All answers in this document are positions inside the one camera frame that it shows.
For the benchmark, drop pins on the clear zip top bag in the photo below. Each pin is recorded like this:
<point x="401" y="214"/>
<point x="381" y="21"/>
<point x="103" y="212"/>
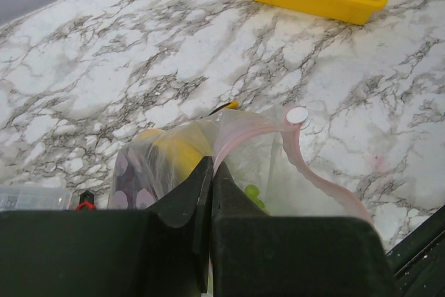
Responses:
<point x="261" y="149"/>

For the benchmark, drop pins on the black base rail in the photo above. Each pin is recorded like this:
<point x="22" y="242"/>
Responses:
<point x="417" y="261"/>

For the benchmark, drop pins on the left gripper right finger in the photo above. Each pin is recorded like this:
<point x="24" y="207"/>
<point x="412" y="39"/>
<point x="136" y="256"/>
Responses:
<point x="254" y="254"/>

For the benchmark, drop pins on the yellow handled pliers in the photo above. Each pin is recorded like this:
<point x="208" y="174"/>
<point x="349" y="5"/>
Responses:
<point x="230" y="105"/>

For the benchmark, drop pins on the clear plastic box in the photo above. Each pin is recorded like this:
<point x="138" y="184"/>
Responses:
<point x="34" y="198"/>

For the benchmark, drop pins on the red black utility knife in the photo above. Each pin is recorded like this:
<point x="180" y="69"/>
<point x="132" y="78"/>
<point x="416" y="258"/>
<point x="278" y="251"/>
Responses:
<point x="86" y="201"/>

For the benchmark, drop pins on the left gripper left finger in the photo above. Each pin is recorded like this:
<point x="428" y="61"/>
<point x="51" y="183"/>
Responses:
<point x="159" y="251"/>

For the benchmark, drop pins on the purple toy eggplant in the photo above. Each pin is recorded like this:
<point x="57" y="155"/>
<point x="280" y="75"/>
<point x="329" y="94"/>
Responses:
<point x="130" y="189"/>

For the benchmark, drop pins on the yellow toy mango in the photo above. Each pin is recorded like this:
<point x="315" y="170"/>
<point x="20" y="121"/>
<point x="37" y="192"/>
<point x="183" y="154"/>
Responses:
<point x="182" y="153"/>

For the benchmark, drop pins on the green toy grapes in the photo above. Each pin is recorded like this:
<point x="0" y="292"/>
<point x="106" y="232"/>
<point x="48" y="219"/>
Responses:
<point x="258" y="196"/>

